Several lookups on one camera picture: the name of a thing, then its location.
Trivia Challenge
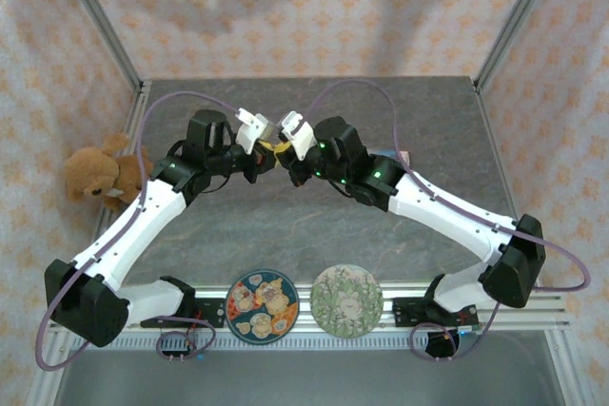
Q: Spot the small black electronics box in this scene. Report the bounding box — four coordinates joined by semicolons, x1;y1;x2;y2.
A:
160;346;192;364
426;329;462;360

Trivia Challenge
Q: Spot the aluminium frame post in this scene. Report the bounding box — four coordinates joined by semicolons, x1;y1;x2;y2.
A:
475;0;567;92
50;0;144;89

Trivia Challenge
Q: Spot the rainbow crayon box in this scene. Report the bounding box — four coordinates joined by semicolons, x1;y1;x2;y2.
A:
380;148;412;165

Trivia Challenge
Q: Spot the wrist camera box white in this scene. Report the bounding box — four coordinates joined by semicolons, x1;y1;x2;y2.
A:
275;110;316;161
236;107;280;150

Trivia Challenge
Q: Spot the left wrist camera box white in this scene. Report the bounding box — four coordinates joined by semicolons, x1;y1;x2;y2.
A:
236;107;280;150

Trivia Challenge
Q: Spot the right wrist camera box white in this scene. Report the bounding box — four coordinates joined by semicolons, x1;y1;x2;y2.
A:
275;110;316;161

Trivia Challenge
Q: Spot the slotted grey cable channel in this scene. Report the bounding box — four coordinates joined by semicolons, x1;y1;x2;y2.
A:
66;333;553;351

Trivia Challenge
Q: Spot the round blue cartoon coaster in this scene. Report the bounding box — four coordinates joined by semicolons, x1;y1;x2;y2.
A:
224;268;300;344

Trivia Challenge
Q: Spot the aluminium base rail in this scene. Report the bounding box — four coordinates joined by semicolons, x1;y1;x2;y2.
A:
49;280;572;334

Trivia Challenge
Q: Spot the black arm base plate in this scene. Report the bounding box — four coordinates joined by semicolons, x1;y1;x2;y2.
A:
390;296;480;329
141;299;226;330

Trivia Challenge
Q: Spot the round green rabbit coaster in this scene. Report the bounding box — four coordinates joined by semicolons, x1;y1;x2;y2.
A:
309;263;384;339

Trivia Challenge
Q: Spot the aluminium table side rail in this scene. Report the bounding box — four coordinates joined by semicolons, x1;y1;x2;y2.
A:
75;80;153;293
470;77;543;291

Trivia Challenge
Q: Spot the brown teddy bear plush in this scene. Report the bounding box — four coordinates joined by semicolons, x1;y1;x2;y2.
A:
64;132;156;212

